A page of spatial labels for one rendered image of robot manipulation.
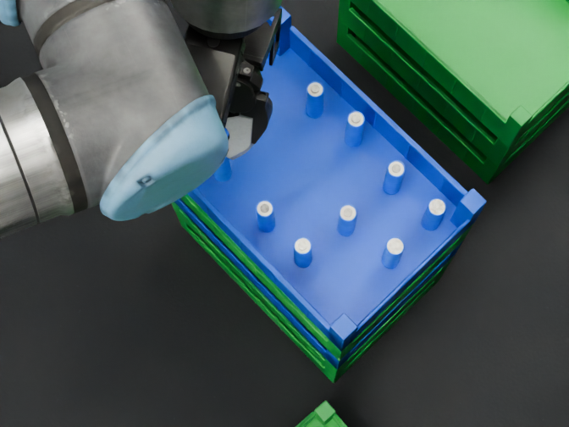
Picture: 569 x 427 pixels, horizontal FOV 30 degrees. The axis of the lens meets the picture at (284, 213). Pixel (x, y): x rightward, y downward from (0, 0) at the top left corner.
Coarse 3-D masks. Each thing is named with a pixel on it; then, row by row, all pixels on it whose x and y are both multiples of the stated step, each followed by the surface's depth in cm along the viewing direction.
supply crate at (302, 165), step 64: (320, 64) 114; (320, 128) 116; (384, 128) 113; (192, 192) 109; (256, 192) 114; (320, 192) 114; (384, 192) 113; (448, 192) 112; (256, 256) 107; (320, 256) 112; (320, 320) 105
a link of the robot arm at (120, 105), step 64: (128, 0) 65; (64, 64) 64; (128, 64) 63; (192, 64) 66; (0, 128) 61; (64, 128) 62; (128, 128) 63; (192, 128) 63; (0, 192) 61; (64, 192) 63; (128, 192) 63
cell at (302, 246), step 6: (300, 240) 106; (306, 240) 106; (294, 246) 106; (300, 246) 106; (306, 246) 105; (294, 252) 107; (300, 252) 106; (306, 252) 106; (300, 258) 107; (306, 258) 108; (300, 264) 110; (306, 264) 110
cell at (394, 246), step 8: (392, 240) 105; (400, 240) 105; (384, 248) 107; (392, 248) 105; (400, 248) 105; (384, 256) 108; (392, 256) 106; (400, 256) 107; (384, 264) 111; (392, 264) 109
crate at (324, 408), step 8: (320, 408) 132; (328, 408) 132; (312, 416) 134; (320, 416) 132; (328, 416) 132; (336, 416) 134; (304, 424) 134; (312, 424) 139; (320, 424) 139; (328, 424) 139; (336, 424) 139; (344, 424) 134
